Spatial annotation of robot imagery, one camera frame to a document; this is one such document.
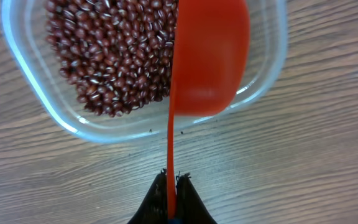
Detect red adzuki beans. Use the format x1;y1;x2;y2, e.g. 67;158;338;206
44;0;179;118

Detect clear plastic container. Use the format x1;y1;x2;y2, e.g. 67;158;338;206
1;0;288;144

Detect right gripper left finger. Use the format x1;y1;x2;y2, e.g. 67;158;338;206
128;169;168;224

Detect red measuring scoop blue handle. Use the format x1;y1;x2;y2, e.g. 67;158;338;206
167;0;250;220

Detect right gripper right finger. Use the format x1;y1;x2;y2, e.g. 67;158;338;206
175;173;217;224

